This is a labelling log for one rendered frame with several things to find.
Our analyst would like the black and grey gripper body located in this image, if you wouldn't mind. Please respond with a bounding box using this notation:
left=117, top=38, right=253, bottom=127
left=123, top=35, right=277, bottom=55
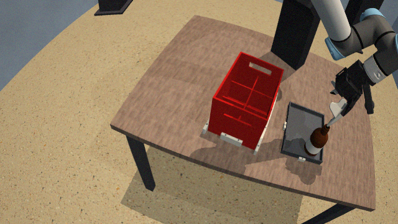
left=335, top=59, right=376, bottom=101

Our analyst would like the brown bottle with white label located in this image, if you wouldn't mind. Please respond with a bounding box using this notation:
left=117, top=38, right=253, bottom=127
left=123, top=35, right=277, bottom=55
left=304, top=124, right=330, bottom=156

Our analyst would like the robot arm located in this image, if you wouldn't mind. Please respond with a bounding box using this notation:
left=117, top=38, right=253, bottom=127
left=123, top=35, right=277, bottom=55
left=311, top=0, right=398, bottom=114

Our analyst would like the red plastic crate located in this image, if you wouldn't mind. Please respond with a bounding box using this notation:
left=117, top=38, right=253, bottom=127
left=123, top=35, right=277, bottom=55
left=208, top=52, right=284, bottom=150

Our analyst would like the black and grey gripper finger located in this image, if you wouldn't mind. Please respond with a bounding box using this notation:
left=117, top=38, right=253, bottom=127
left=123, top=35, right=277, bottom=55
left=327, top=97, right=358, bottom=127
left=330, top=80, right=338, bottom=95

